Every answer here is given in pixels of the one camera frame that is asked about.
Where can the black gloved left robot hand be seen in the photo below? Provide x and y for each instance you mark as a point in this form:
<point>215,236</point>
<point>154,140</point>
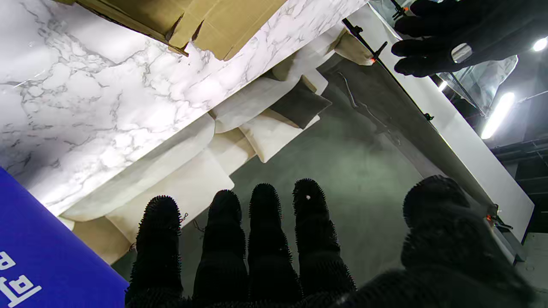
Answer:
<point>483,30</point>

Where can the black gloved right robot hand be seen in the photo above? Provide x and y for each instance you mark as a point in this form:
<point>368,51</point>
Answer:
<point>265,256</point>

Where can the brown cardboard box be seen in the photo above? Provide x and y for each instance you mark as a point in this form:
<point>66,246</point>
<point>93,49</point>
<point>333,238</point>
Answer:
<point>222,21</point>

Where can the blue plastic recycling bin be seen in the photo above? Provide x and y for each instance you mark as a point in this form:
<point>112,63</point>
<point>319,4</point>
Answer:
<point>47,261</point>

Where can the clear plastic sheet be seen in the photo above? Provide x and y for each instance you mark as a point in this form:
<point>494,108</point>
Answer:
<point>483,81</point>

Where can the round white ceiling light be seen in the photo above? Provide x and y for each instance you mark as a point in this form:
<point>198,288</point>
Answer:
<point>540,44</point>

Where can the small white ceiling light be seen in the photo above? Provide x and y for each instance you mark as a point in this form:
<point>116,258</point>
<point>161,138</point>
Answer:
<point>442,85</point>

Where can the long white ceiling light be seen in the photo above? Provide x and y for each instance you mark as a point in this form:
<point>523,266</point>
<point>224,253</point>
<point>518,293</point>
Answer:
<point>497,116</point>

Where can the thin black backdrop pole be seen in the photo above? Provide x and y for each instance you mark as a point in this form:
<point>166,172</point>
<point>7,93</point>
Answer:
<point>411,96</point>

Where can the sofa print backdrop banner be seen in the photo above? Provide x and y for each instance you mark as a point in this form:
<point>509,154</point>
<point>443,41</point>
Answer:
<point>342,171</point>

